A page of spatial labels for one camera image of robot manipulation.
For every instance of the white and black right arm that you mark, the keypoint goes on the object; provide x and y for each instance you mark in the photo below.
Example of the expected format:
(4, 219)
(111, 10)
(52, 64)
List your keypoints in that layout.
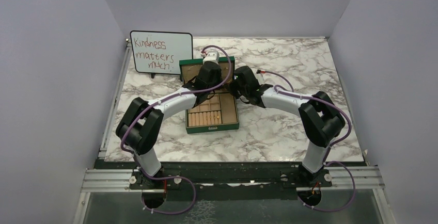
(321, 119)

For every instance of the green jewelry box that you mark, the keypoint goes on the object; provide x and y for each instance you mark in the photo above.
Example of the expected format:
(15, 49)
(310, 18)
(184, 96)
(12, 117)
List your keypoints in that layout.
(219, 111)

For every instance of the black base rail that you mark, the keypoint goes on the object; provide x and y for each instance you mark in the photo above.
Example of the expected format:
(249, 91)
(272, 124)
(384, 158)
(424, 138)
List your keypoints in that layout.
(211, 181)

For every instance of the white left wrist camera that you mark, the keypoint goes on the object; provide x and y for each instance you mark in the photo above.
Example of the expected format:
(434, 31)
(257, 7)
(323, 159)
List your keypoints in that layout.
(212, 57)

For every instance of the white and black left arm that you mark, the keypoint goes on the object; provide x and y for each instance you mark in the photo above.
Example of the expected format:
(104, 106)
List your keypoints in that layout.
(141, 123)

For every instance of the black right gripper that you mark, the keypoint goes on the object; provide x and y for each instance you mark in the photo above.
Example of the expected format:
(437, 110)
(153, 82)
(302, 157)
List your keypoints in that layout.
(231, 88)

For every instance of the whiteboard with red writing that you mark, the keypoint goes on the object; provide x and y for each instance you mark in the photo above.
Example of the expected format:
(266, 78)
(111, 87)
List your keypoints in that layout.
(159, 52)

